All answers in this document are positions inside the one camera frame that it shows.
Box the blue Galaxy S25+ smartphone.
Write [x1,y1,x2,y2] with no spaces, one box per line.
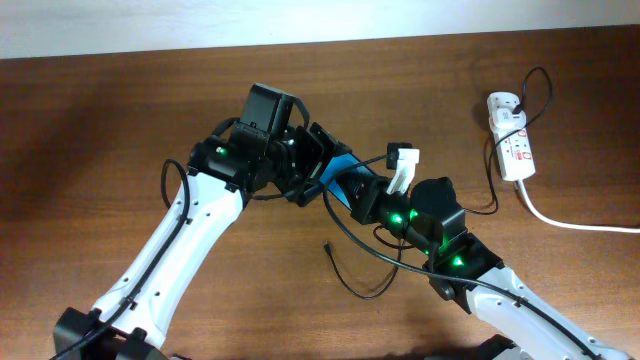
[319,153,376,210]

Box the black USB charging cable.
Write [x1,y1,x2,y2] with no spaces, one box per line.
[322,66,554,301]

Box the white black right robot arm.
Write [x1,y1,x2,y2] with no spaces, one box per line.
[337,171,629,359]

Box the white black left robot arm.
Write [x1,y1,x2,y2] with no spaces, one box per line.
[54,83,350,359]

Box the white USB charger plug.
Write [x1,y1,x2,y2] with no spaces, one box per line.
[489,108,527,132]

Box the white power strip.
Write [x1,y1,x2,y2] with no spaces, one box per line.
[487,92,535,182]

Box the white power strip cord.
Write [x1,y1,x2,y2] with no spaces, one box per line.
[514,178,640,235]

